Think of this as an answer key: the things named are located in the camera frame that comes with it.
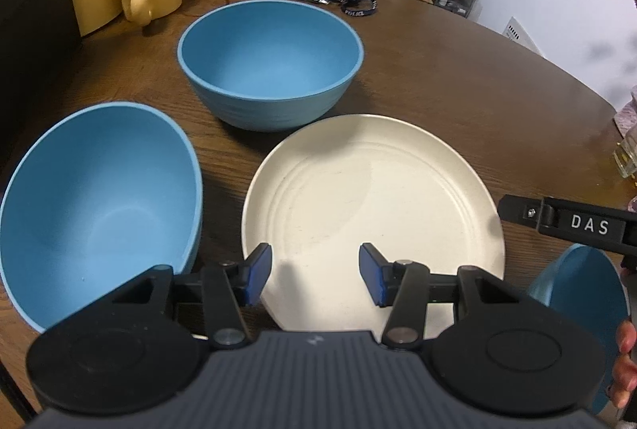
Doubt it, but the blue bowl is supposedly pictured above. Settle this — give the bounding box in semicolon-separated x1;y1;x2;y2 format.
177;0;364;133
0;102;204;333
528;243;629;415

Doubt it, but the clear drinking glass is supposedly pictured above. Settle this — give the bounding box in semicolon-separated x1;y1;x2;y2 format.
611;133;637;184

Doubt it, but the cream plate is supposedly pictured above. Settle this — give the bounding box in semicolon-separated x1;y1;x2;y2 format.
241;113;506;344

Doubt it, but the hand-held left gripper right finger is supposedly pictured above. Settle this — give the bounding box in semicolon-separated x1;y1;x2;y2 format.
358;242;522;351

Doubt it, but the black paper bag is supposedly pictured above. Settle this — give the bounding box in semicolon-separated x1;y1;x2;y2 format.
0;0;83;171

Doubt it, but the person's right hand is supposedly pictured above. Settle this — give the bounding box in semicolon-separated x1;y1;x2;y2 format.
608;318;637;410

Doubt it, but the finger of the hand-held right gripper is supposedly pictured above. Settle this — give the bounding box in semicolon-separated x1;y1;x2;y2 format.
498;193;548;232

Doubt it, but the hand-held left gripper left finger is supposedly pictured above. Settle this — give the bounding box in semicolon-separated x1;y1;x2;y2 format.
112;243;274;351

